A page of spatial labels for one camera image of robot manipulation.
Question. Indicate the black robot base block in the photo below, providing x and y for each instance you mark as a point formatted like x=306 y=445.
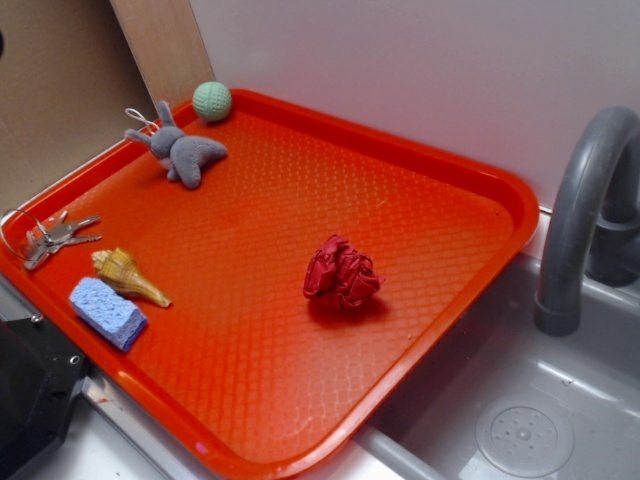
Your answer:
x=42 y=373

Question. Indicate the crumpled red paper ball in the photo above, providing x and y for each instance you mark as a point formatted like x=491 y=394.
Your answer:
x=339 y=276

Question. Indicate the orange plastic tray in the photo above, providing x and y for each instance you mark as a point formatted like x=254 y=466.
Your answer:
x=256 y=381

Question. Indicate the grey plush bunny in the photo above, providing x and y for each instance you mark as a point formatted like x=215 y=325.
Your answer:
x=183 y=156

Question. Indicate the green dimpled ball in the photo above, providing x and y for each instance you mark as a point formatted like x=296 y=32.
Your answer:
x=212 y=101

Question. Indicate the tan conch seashell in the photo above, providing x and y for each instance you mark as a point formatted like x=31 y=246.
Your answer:
x=119 y=269

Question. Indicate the blue sponge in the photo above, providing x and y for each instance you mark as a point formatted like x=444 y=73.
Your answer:
x=115 y=318

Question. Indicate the grey toy sink basin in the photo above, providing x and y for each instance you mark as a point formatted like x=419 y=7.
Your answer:
x=498 y=399

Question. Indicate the wooden board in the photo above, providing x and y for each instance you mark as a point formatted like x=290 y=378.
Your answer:
x=167 y=46

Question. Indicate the grey toy faucet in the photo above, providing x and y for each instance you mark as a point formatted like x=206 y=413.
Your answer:
x=594 y=228

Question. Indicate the brown cardboard panel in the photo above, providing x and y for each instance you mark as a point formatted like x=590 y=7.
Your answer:
x=67 y=76

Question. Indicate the silver keys on ring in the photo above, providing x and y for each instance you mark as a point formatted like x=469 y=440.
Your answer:
x=44 y=240

